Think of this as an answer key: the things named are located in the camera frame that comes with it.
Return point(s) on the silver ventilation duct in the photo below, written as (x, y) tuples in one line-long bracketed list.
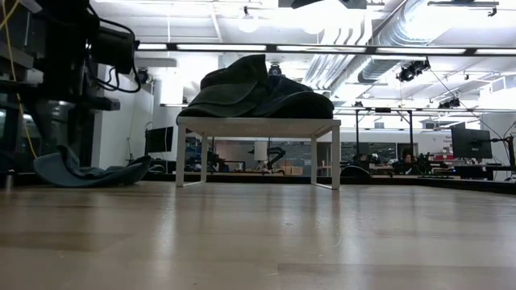
[(387, 36)]

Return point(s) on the long ceiling light strip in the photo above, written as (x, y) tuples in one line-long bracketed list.
[(221, 47)]

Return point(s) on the black truss stand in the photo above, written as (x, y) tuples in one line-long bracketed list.
[(383, 109)]

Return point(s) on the blue denim baseball cap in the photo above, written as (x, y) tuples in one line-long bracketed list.
[(101, 177), (302, 106)]

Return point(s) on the black background robot arm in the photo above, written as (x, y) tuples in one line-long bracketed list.
[(278, 153)]

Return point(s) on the black ceiling spotlight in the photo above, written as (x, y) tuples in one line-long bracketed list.
[(144, 75), (275, 69)]

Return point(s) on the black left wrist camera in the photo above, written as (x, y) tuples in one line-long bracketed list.
[(113, 50)]

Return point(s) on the white metal shelf riser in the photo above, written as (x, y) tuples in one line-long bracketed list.
[(258, 127)]

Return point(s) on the black aluminium table frame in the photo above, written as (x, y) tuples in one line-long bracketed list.
[(463, 183)]

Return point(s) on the brown cardboard box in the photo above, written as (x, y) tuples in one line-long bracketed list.
[(292, 170)]

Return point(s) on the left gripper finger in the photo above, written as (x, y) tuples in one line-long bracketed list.
[(88, 137), (56, 129)]

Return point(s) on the black spotlight cluster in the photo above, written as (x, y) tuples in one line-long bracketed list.
[(449, 104), (411, 71)]

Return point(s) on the black computer monitor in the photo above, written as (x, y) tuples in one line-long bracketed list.
[(160, 140), (471, 145)]

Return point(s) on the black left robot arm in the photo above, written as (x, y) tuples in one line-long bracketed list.
[(68, 48)]

